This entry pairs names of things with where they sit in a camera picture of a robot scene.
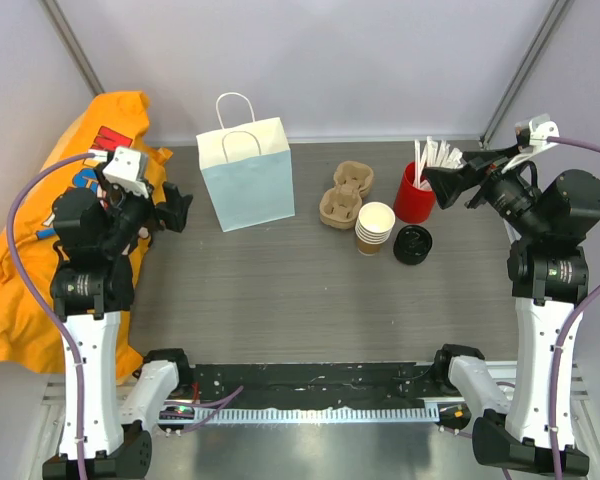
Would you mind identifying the wrapped white straws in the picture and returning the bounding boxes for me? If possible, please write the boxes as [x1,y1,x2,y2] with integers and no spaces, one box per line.
[413,136,463,191]

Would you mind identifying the red straw holder cup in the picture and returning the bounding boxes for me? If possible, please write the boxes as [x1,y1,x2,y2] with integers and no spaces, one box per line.
[393,162,436,224]

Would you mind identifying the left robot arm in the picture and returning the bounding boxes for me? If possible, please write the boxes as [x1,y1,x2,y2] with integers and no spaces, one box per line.
[43,182,193,479]

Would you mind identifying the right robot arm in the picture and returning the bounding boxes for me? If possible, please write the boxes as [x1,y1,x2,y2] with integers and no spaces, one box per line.
[423,149,600,479]

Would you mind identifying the stacked pulp cup carriers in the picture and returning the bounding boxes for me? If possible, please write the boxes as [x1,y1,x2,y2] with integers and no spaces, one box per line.
[319,161,374,230]

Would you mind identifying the stack of paper cups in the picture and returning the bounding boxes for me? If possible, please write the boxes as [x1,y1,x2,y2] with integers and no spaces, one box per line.
[355,202,396,256]

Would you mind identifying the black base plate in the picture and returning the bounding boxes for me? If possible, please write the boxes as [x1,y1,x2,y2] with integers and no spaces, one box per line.
[192,362,454,410]

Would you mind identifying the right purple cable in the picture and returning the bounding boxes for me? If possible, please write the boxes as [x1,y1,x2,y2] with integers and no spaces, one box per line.
[499,135,600,480]

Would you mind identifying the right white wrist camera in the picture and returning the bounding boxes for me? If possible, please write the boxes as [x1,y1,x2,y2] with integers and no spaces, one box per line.
[502,114,560,173]

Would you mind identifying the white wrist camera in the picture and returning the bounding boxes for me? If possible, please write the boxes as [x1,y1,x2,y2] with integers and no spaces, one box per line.
[502,114,560,173]
[103,146,150,199]

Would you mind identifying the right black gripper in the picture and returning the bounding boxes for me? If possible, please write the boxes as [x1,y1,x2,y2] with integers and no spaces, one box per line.
[425,143,548,239]

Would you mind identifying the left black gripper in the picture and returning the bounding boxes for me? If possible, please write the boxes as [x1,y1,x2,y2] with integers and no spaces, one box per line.
[95,164,191,255]

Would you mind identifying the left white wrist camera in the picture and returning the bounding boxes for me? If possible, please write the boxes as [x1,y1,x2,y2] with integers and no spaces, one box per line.
[103,146,150,199]

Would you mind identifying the white slotted cable duct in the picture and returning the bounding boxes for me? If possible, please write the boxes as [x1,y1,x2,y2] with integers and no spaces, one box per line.
[209,405,439,425]

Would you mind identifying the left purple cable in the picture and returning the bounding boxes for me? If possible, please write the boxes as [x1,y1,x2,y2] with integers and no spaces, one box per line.
[5,152,97,480]

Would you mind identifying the purple cable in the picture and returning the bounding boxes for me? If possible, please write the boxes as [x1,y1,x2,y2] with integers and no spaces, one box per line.
[5,152,97,480]
[499,135,600,480]

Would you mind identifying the white blue paper bag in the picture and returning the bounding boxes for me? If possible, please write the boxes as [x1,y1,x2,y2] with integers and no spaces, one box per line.
[196,117,295,232]

